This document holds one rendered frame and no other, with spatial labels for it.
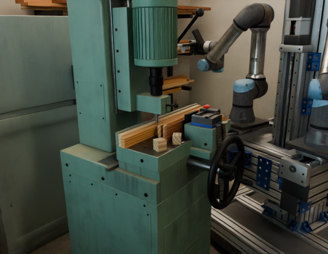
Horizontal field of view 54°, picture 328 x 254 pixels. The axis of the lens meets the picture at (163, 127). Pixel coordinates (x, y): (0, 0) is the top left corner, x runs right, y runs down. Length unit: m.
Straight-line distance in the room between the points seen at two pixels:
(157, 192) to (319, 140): 0.77
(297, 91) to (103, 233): 1.16
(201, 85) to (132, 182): 4.06
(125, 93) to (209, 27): 3.79
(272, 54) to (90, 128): 3.44
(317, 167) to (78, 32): 1.19
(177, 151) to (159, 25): 0.48
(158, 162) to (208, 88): 4.05
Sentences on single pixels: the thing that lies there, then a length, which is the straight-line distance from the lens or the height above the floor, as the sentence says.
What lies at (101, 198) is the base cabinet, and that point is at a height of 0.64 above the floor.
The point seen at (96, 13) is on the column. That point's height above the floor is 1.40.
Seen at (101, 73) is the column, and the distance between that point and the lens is 1.39.
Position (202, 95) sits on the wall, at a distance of 5.23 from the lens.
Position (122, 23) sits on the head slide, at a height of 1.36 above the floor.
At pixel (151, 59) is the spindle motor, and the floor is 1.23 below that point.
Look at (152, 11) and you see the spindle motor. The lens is 1.23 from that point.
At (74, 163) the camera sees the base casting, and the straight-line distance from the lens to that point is 1.50.
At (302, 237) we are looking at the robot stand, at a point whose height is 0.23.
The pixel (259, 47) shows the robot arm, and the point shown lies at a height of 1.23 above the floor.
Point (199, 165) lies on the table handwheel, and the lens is 1.29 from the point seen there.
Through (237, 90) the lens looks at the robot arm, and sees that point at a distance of 1.84.
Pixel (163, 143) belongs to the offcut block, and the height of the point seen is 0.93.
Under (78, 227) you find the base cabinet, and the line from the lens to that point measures 1.68.
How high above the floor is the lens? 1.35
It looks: 18 degrees down
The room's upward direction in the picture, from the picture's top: 1 degrees counter-clockwise
